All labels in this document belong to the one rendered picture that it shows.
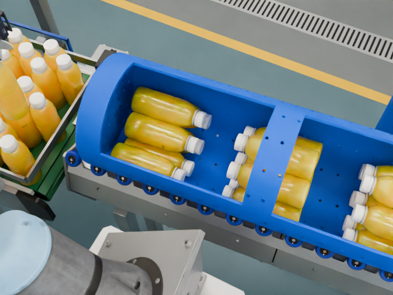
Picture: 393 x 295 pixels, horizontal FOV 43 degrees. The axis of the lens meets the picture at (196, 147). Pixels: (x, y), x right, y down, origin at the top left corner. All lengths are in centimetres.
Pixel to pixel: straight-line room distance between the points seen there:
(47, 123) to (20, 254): 73
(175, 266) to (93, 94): 49
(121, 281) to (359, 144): 71
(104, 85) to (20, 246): 53
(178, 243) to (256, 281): 142
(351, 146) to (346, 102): 143
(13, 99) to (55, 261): 58
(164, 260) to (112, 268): 8
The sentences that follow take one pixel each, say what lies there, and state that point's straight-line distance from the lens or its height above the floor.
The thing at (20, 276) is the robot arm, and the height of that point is 148.
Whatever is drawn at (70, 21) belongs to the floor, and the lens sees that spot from 306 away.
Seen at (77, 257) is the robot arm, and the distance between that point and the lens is 72.
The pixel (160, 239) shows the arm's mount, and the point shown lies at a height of 133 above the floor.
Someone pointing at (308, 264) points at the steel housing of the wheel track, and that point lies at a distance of 130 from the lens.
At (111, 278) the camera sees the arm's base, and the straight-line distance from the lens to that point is 75.
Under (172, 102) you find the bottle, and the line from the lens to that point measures 120.
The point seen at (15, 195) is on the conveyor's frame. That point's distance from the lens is 144.
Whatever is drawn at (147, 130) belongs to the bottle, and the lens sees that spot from 121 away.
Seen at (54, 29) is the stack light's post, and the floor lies 85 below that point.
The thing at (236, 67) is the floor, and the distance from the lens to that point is 273.
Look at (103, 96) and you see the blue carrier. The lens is 111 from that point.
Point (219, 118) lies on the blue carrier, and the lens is 130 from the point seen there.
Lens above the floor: 210
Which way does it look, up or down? 60 degrees down
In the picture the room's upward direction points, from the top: 3 degrees counter-clockwise
